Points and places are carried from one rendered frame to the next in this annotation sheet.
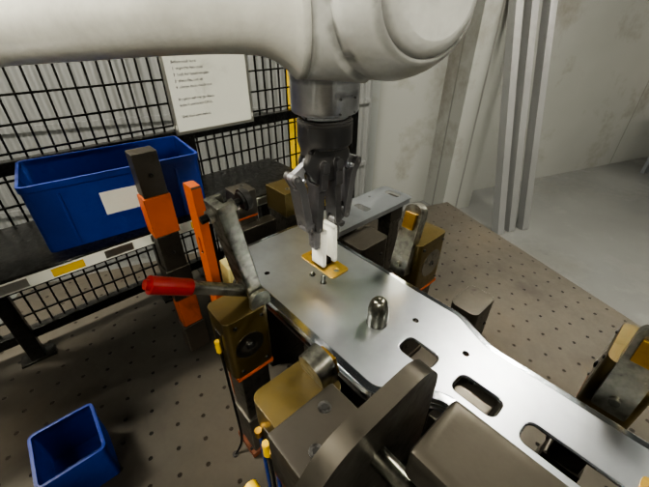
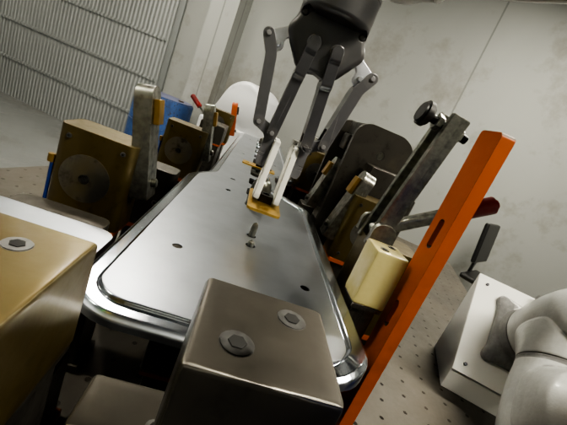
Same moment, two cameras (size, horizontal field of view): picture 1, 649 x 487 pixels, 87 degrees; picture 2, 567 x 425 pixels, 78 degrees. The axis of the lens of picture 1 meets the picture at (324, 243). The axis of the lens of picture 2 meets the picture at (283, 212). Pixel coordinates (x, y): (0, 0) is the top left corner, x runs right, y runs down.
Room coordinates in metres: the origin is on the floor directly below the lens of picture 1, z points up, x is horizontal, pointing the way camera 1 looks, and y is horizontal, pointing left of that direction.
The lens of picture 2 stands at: (0.79, 0.23, 1.15)
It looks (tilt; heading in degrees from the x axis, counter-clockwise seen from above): 15 degrees down; 212
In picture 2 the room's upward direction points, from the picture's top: 23 degrees clockwise
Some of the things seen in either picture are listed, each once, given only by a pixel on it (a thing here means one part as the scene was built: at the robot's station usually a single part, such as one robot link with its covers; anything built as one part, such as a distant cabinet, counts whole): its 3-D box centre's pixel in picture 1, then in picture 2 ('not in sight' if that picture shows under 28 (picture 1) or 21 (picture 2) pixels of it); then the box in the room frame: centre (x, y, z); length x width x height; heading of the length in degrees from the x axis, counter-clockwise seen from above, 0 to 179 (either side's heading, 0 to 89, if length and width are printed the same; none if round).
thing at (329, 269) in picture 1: (324, 260); (265, 198); (0.47, 0.00, 1.05); 0.08 x 0.04 x 0.01; 41
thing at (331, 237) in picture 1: (329, 241); (266, 168); (0.48, -0.01, 1.08); 0.03 x 0.01 x 0.07; 41
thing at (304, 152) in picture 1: (324, 149); (331, 31); (0.47, 0.00, 1.24); 0.08 x 0.07 x 0.09; 131
